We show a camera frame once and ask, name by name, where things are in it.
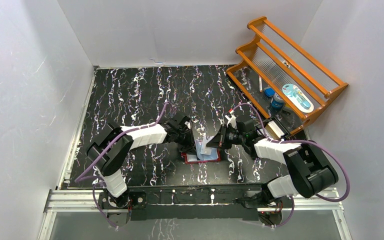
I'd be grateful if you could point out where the red card holder wallet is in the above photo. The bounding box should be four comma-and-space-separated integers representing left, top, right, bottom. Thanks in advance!
181, 140, 221, 164

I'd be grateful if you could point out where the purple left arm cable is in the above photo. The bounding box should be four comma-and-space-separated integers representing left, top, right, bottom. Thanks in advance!
74, 100, 170, 229

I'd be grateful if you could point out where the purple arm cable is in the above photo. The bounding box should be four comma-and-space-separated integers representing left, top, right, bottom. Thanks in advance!
226, 101, 351, 229
74, 100, 170, 229

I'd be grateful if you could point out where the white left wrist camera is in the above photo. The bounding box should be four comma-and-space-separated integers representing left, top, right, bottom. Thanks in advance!
184, 120, 193, 130

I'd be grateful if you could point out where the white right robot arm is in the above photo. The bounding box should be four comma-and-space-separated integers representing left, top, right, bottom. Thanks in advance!
205, 119, 339, 207

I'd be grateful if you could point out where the stack of white cards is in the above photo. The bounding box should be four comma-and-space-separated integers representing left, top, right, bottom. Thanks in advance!
265, 121, 285, 140

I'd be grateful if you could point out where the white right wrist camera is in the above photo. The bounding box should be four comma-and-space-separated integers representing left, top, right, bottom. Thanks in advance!
224, 109, 237, 129

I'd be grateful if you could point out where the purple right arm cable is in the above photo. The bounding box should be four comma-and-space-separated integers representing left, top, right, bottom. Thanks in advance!
226, 101, 351, 229

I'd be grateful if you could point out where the black plastic card box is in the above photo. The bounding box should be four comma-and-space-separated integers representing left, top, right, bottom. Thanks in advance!
248, 117, 292, 159

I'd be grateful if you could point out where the orange wooden shelf rack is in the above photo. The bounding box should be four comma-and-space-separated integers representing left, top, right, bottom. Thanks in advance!
226, 16, 348, 129

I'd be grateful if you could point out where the small blue block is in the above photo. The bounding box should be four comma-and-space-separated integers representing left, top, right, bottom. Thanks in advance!
263, 87, 276, 98

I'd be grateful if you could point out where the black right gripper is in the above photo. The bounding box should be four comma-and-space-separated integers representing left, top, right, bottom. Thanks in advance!
206, 124, 246, 150

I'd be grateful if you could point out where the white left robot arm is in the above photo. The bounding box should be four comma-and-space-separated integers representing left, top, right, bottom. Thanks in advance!
86, 112, 197, 208

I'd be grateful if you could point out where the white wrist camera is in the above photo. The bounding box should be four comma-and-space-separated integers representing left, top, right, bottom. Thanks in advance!
184, 120, 193, 130
224, 109, 237, 129

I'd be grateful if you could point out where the white pen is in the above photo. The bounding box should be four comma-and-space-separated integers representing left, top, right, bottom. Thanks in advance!
258, 76, 263, 93

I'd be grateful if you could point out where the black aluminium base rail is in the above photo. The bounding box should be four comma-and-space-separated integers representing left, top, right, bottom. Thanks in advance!
44, 180, 345, 229

